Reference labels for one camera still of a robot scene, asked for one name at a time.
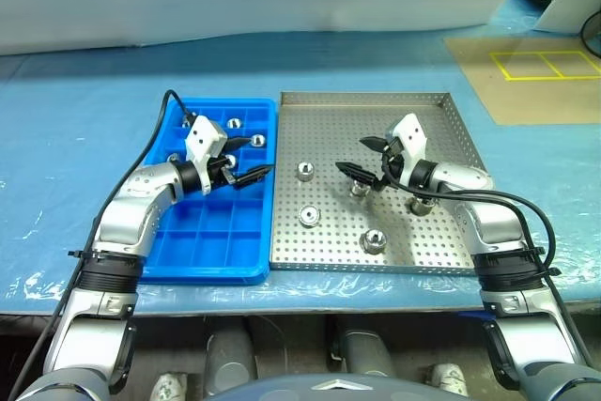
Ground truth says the perforated metal tray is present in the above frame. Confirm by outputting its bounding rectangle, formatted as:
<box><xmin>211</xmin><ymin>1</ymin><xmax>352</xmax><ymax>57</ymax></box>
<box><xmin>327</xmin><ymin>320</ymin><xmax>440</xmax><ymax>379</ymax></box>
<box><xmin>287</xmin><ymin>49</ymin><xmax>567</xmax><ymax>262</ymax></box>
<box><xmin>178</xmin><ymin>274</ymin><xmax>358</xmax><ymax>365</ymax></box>
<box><xmin>270</xmin><ymin>90</ymin><xmax>490</xmax><ymax>276</ymax></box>

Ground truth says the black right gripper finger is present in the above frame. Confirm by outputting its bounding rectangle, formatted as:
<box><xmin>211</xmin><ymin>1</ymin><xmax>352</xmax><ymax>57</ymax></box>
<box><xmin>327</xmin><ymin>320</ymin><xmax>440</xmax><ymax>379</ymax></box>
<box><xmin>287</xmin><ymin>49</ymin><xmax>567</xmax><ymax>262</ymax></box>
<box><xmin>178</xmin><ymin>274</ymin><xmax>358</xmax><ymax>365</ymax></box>
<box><xmin>334</xmin><ymin>161</ymin><xmax>388</xmax><ymax>192</ymax></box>
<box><xmin>358</xmin><ymin>135</ymin><xmax>389</xmax><ymax>155</ymax></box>

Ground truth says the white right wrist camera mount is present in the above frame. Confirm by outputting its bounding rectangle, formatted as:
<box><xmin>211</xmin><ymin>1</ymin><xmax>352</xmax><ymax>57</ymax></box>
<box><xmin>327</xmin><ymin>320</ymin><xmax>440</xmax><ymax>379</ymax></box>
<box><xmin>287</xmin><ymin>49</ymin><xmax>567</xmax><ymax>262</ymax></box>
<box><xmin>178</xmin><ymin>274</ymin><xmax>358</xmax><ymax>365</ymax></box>
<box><xmin>385</xmin><ymin>113</ymin><xmax>429</xmax><ymax>186</ymax></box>

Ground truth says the black looped cable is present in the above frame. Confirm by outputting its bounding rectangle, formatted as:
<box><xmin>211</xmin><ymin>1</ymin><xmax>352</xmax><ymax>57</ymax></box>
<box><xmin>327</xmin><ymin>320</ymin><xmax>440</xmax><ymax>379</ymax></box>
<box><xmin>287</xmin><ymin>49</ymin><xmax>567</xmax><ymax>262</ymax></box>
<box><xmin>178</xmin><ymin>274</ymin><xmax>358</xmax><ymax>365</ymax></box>
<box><xmin>579</xmin><ymin>10</ymin><xmax>601</xmax><ymax>59</ymax></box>

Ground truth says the blue compartment tray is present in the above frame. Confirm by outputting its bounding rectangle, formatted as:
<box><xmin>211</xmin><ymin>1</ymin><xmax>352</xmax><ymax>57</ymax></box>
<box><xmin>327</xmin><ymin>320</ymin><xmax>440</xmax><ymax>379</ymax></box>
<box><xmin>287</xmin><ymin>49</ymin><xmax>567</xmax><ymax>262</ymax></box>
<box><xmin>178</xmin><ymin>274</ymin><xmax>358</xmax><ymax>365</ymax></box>
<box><xmin>139</xmin><ymin>98</ymin><xmax>277</xmax><ymax>285</ymax></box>

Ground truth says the grey rounded leg housing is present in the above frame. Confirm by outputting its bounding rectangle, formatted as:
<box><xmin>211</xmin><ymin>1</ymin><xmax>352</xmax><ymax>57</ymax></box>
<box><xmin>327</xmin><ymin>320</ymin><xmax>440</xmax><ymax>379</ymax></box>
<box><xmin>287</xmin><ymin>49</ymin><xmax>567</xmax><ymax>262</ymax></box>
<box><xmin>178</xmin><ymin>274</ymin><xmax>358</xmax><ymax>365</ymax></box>
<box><xmin>205</xmin><ymin>325</ymin><xmax>258</xmax><ymax>397</ymax></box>
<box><xmin>333</xmin><ymin>325</ymin><xmax>396</xmax><ymax>379</ymax></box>

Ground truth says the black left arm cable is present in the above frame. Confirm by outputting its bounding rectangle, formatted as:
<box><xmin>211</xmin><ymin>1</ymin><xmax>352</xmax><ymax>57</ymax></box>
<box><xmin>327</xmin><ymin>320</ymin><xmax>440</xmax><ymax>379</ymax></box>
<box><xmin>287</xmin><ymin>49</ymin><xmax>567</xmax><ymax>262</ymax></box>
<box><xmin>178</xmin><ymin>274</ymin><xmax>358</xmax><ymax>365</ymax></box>
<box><xmin>7</xmin><ymin>89</ymin><xmax>198</xmax><ymax>401</ymax></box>

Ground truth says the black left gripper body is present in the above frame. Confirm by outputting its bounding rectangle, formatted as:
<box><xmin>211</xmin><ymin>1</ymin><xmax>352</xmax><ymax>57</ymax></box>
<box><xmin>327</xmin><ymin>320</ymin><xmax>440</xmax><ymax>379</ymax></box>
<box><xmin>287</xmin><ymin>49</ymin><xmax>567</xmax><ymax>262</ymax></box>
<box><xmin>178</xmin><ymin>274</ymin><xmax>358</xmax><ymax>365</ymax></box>
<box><xmin>206</xmin><ymin>155</ymin><xmax>237</xmax><ymax>189</ymax></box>

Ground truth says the grey-blue robot torso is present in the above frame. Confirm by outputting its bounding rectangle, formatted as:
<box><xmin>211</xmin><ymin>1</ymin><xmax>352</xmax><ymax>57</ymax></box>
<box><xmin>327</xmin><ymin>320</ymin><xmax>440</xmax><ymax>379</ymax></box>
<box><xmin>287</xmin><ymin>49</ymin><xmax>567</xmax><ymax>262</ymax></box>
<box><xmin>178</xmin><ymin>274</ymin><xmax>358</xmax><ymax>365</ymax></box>
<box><xmin>201</xmin><ymin>374</ymin><xmax>400</xmax><ymax>401</ymax></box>

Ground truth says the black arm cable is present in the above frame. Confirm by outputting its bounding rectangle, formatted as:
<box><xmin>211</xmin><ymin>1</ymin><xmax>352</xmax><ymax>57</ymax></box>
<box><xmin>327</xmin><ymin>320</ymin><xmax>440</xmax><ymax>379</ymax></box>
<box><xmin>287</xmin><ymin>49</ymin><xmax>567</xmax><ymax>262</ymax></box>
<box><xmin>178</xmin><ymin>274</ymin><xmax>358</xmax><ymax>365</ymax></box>
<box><xmin>379</xmin><ymin>137</ymin><xmax>597</xmax><ymax>369</ymax></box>
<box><xmin>7</xmin><ymin>89</ymin><xmax>198</xmax><ymax>401</ymax></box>

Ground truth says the brown flat mat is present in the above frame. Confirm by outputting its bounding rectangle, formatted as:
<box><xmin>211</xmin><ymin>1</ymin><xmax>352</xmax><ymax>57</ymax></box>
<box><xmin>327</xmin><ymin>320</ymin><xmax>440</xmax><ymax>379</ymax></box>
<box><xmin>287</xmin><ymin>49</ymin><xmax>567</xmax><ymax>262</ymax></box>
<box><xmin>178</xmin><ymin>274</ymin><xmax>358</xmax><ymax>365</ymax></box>
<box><xmin>443</xmin><ymin>36</ymin><xmax>601</xmax><ymax>127</ymax></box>

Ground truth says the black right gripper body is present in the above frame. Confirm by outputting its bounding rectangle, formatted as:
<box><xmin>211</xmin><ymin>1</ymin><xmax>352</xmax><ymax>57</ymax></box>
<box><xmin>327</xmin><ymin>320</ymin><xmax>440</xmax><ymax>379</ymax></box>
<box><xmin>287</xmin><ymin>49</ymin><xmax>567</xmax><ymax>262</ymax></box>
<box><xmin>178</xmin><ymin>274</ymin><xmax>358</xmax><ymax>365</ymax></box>
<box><xmin>378</xmin><ymin>136</ymin><xmax>408</xmax><ymax>189</ymax></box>

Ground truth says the blue plastic table cover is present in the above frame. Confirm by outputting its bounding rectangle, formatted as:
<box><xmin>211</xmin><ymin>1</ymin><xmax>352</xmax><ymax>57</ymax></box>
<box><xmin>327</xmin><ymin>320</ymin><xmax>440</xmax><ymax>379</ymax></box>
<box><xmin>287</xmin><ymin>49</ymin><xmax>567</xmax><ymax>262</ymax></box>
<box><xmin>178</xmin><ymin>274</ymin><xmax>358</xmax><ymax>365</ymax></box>
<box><xmin>0</xmin><ymin>27</ymin><xmax>601</xmax><ymax>317</ymax></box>

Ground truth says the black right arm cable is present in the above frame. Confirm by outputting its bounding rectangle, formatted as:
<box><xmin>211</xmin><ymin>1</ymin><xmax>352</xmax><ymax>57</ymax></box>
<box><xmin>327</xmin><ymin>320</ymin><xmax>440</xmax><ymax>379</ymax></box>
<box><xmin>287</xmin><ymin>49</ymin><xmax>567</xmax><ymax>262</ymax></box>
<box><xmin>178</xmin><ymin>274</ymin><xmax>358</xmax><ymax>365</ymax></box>
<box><xmin>379</xmin><ymin>137</ymin><xmax>597</xmax><ymax>369</ymax></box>

